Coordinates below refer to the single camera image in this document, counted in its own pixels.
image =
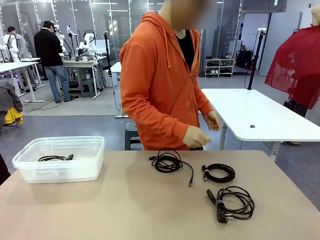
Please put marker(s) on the person in grey hoodie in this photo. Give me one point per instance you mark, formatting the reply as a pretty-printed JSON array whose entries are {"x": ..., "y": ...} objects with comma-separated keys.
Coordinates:
[{"x": 22, "y": 47}]

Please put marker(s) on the small white side table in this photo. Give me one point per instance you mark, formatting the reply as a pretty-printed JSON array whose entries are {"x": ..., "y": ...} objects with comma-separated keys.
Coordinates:
[{"x": 116, "y": 67}]

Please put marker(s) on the person's left hand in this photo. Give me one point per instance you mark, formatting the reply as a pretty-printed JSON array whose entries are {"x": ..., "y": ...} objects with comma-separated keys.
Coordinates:
[{"x": 213, "y": 121}]

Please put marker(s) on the clear plastic storage container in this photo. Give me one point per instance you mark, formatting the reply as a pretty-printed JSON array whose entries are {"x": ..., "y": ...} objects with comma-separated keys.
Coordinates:
[{"x": 62, "y": 172}]

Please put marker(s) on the wooden shoe rack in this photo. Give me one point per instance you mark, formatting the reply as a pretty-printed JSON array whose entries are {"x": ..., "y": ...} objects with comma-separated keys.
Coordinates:
[{"x": 220, "y": 67}]

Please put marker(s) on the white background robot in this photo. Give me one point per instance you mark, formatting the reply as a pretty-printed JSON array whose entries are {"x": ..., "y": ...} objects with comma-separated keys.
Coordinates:
[
  {"x": 12, "y": 47},
  {"x": 88, "y": 42}
]

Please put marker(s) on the black camera tripod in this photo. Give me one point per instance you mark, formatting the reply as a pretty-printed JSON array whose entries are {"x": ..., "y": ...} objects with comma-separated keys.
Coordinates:
[{"x": 107, "y": 50}]

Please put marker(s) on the large white desk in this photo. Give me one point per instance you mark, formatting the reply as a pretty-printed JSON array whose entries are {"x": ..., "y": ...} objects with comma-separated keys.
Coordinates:
[{"x": 250, "y": 107}]

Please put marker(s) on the person's left forearm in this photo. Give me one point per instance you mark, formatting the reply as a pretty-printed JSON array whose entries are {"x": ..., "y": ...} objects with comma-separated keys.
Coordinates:
[{"x": 205, "y": 105}]

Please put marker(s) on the black bags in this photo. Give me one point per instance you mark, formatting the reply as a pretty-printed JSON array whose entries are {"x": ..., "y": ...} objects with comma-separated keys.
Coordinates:
[{"x": 243, "y": 60}]

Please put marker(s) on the yellow garment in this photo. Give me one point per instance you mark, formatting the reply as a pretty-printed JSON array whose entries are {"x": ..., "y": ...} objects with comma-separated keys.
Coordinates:
[{"x": 13, "y": 117}]

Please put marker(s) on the grey jacket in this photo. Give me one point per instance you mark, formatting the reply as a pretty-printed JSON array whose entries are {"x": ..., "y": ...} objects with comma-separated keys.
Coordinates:
[{"x": 7, "y": 97}]

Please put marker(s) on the long white background table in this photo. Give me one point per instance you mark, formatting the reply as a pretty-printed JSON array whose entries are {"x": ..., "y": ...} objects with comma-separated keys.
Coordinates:
[{"x": 15, "y": 65}]

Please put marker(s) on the man in black jacket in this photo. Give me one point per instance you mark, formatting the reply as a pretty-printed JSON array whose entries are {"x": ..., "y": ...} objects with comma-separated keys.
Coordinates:
[{"x": 48, "y": 50}]

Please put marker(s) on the grey workbench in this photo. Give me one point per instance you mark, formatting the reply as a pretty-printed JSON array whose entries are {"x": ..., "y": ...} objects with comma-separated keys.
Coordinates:
[{"x": 80, "y": 64}]

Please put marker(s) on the black tripod pole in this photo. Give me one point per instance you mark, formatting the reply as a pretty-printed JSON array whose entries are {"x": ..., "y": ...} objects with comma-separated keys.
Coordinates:
[{"x": 255, "y": 62}]

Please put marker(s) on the small black bag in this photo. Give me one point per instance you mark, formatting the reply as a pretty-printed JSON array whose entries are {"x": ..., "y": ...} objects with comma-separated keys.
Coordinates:
[{"x": 289, "y": 104}]

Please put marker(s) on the person in orange hoodie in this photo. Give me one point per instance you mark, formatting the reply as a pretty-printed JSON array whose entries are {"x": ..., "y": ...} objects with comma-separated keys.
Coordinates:
[{"x": 155, "y": 87}]

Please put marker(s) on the grey plastic step stool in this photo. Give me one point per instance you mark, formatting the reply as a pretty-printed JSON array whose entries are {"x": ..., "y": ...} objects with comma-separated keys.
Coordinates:
[{"x": 87, "y": 87}]

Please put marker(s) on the person's right hand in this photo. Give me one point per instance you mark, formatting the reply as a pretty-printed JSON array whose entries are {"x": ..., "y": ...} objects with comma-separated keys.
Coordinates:
[{"x": 196, "y": 137}]

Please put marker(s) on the grey stool behind person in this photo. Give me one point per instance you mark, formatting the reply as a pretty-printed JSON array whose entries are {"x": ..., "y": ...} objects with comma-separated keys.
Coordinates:
[{"x": 131, "y": 135}]

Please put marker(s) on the small dark round object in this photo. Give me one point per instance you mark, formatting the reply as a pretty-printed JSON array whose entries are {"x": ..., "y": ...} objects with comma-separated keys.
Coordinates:
[{"x": 252, "y": 126}]

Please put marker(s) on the person's right forearm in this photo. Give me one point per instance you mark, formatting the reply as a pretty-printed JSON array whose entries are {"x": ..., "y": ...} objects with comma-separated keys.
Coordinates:
[{"x": 155, "y": 120}]

